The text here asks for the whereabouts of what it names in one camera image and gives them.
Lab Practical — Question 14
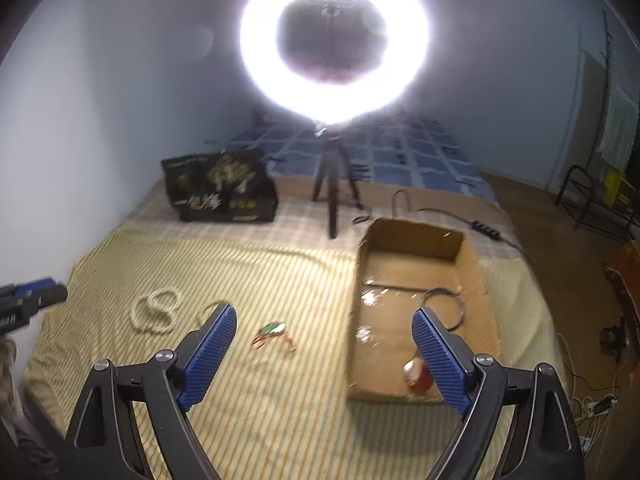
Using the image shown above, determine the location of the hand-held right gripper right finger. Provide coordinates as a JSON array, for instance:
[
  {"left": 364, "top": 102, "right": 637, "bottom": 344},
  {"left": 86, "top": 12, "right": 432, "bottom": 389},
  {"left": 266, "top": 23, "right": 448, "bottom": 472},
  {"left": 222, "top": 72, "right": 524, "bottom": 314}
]
[{"left": 411, "top": 307, "right": 586, "bottom": 480}]

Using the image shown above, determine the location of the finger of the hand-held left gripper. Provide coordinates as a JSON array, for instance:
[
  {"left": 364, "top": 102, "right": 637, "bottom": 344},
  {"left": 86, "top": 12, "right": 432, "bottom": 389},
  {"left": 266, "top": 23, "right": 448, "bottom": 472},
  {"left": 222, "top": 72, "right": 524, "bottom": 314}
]
[
  {"left": 0, "top": 285, "right": 69, "bottom": 311},
  {"left": 0, "top": 276, "right": 57, "bottom": 297}
]

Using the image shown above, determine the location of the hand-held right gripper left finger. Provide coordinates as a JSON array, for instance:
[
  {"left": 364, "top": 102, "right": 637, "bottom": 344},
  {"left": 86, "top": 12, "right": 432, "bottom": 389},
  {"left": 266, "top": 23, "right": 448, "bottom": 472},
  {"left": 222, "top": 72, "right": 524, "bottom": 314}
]
[{"left": 62, "top": 304, "right": 238, "bottom": 480}]

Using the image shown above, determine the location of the pearl necklace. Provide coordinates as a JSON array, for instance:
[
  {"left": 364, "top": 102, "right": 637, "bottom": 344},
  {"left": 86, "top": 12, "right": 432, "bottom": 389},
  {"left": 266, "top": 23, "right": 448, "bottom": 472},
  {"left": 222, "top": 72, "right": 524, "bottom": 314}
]
[{"left": 130, "top": 286, "right": 182, "bottom": 335}]

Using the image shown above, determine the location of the green pendant with orange cord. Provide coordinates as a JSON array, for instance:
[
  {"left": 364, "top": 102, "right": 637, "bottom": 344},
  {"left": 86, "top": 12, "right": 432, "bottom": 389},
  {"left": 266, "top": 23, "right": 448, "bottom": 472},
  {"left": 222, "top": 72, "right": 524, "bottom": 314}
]
[{"left": 251, "top": 321, "right": 297, "bottom": 352}]

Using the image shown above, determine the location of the cardboard box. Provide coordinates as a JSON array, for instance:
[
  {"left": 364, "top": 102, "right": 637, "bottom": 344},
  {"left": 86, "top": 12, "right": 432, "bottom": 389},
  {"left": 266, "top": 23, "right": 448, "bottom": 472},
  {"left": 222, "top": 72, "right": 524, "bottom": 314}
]
[{"left": 346, "top": 216, "right": 501, "bottom": 405}]

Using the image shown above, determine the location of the black bangle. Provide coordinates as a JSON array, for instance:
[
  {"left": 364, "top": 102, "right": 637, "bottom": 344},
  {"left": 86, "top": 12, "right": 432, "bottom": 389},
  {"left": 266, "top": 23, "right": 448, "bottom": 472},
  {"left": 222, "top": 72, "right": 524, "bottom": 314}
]
[{"left": 420, "top": 287, "right": 467, "bottom": 332}]

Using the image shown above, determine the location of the yellow striped blanket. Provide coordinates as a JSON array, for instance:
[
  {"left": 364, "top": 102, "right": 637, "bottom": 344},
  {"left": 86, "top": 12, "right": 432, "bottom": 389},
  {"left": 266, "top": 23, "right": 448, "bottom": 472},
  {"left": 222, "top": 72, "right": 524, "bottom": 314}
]
[{"left": 22, "top": 225, "right": 566, "bottom": 480}]

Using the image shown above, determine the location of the clear plastic bag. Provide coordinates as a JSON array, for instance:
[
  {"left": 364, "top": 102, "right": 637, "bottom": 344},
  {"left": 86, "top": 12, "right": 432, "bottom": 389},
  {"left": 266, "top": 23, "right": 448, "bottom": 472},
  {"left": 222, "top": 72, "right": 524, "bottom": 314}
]
[{"left": 356, "top": 280, "right": 396, "bottom": 351}]

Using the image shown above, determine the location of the person's dark clothing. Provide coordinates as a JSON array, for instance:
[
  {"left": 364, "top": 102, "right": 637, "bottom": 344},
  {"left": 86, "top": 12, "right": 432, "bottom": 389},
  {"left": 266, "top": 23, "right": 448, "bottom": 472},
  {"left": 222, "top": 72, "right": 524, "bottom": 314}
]
[{"left": 0, "top": 400, "right": 63, "bottom": 480}]

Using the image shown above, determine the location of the beige checkered blanket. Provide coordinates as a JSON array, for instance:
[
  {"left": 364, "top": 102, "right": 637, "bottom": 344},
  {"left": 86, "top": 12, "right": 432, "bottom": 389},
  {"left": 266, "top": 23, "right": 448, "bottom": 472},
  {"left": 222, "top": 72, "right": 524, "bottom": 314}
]
[{"left": 120, "top": 175, "right": 523, "bottom": 261}]

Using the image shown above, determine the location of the white power strip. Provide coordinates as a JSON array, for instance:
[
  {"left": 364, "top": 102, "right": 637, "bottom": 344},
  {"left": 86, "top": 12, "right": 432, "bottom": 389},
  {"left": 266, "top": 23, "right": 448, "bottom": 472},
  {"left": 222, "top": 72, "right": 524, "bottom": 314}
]
[{"left": 585, "top": 395, "right": 618, "bottom": 418}]

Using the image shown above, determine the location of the black snack bag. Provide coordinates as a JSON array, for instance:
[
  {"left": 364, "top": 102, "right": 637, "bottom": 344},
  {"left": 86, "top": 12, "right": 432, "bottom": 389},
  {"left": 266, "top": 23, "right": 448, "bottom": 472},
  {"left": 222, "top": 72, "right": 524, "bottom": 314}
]
[{"left": 161, "top": 149, "right": 279, "bottom": 223}]

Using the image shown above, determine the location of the blue patterned bedsheet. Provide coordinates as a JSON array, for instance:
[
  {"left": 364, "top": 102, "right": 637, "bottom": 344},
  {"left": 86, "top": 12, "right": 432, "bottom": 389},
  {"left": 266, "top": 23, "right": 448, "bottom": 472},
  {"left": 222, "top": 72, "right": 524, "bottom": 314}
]
[{"left": 220, "top": 117, "right": 501, "bottom": 203}]

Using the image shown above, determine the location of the orange cloth covered table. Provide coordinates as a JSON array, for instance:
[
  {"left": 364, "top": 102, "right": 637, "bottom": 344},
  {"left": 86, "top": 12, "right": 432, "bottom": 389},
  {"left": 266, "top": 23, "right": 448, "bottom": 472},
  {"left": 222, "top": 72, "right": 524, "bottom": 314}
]
[{"left": 602, "top": 242, "right": 640, "bottom": 321}]

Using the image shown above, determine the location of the black tripod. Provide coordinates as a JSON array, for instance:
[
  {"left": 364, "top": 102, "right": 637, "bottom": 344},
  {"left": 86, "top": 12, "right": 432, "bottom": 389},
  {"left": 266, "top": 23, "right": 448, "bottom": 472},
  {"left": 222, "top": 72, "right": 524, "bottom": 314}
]
[{"left": 311, "top": 122, "right": 363, "bottom": 240}]

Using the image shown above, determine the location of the black clothes rack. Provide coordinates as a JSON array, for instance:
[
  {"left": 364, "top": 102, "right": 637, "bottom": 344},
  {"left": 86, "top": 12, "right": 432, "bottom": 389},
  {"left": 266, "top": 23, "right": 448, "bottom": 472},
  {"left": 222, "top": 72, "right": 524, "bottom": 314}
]
[{"left": 555, "top": 10, "right": 640, "bottom": 243}]

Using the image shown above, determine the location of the yellow crate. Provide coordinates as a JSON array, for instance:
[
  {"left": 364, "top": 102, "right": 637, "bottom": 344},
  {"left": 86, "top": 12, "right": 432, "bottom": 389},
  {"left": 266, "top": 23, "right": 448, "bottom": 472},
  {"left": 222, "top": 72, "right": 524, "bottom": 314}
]
[{"left": 602, "top": 170, "right": 632, "bottom": 206}]

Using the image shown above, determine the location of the striped towel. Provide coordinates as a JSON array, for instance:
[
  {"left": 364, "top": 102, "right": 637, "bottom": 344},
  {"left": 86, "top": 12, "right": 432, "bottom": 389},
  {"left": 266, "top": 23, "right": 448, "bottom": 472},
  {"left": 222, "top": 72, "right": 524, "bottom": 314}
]
[{"left": 597, "top": 80, "right": 640, "bottom": 168}]

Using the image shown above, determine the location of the phone holder clamp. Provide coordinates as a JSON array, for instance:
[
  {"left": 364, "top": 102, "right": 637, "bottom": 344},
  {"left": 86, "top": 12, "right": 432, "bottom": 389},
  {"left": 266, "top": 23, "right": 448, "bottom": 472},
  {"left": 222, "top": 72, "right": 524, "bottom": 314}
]
[{"left": 305, "top": 0, "right": 360, "bottom": 17}]

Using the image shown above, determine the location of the red bracelet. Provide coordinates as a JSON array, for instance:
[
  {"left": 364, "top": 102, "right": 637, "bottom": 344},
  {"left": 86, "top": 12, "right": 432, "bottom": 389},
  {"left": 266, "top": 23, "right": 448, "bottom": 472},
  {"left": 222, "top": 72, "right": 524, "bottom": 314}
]
[{"left": 403, "top": 357, "right": 435, "bottom": 393}]

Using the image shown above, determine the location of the white cable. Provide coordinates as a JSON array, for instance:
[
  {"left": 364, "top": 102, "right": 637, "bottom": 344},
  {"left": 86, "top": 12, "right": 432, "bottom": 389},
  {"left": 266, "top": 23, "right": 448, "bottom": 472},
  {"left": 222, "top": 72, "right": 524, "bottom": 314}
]
[{"left": 555, "top": 330, "right": 626, "bottom": 461}]

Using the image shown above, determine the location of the black cable with inline switch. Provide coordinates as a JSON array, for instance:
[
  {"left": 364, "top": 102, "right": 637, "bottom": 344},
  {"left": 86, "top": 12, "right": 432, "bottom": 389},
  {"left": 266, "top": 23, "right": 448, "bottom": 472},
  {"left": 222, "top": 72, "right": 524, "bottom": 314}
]
[{"left": 351, "top": 189, "right": 523, "bottom": 253}]

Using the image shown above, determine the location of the white ring light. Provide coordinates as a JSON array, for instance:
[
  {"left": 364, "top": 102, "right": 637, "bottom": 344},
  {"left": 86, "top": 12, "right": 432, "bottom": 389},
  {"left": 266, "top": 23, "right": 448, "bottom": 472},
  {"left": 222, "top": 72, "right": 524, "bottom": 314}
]
[{"left": 239, "top": 0, "right": 432, "bottom": 123}]

